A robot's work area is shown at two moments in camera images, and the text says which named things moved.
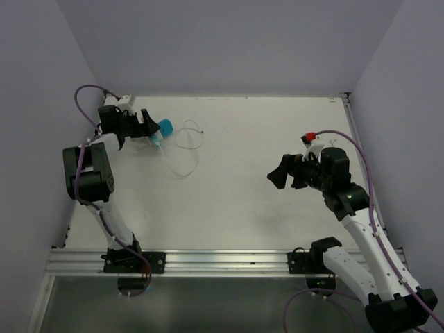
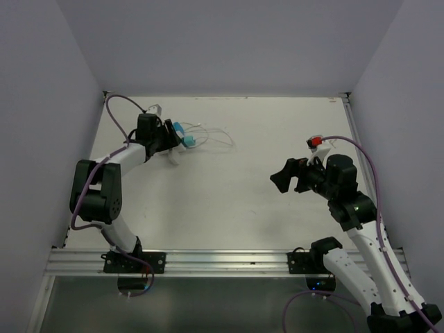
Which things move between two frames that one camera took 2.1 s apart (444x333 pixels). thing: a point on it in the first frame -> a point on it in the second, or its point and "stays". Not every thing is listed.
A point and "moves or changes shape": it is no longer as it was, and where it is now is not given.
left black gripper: [149, 127] -> [172, 139]
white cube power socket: [137, 143] moves or changes shape
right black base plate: [311, 262] stays
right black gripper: [295, 164] stays
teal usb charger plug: [155, 140] moves or changes shape
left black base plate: [134, 264] stays
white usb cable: [176, 137] -> [207, 134]
